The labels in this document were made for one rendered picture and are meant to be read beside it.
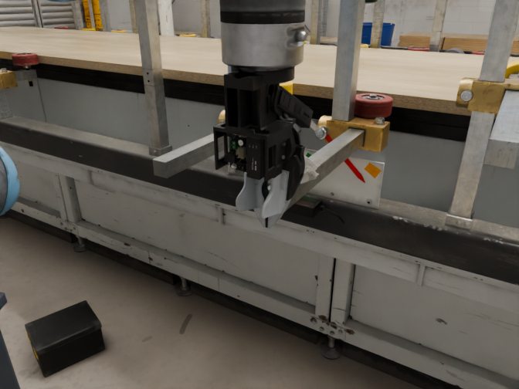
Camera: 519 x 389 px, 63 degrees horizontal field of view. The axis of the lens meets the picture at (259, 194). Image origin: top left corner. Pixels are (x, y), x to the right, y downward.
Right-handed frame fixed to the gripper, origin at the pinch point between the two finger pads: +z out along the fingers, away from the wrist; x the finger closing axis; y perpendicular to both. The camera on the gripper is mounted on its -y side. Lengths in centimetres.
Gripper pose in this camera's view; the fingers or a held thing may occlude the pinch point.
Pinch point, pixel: (270, 216)
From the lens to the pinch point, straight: 57.9
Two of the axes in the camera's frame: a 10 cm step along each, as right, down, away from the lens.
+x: 8.6, 2.2, -4.6
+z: 0.0, 9.0, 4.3
